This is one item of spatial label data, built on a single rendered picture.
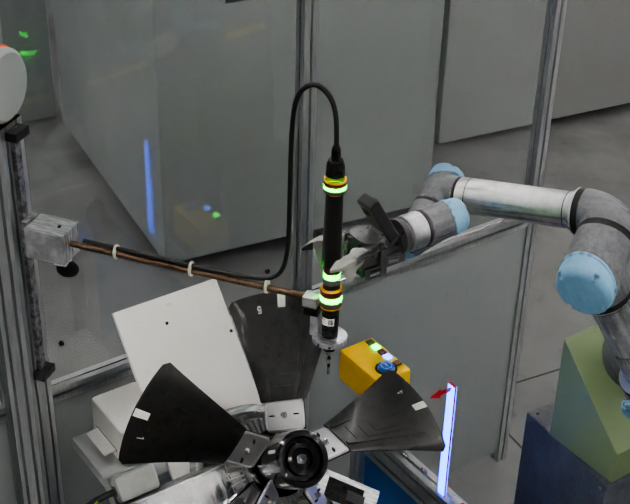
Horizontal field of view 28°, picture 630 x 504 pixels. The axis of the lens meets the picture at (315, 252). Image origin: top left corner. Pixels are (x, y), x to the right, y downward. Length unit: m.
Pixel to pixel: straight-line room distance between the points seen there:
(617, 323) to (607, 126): 4.40
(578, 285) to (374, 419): 0.58
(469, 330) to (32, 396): 1.58
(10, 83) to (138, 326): 0.60
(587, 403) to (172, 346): 0.94
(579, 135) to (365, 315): 3.30
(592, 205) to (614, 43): 4.34
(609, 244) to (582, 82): 4.37
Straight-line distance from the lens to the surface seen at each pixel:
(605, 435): 2.90
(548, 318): 5.23
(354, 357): 3.10
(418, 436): 2.73
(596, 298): 2.43
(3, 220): 2.68
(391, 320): 3.72
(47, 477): 3.11
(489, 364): 4.15
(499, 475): 4.44
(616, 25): 6.77
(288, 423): 2.63
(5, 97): 2.56
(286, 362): 2.63
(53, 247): 2.65
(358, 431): 2.70
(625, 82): 6.98
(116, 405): 3.13
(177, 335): 2.80
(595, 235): 2.45
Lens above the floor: 2.92
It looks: 32 degrees down
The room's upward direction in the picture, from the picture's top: 2 degrees clockwise
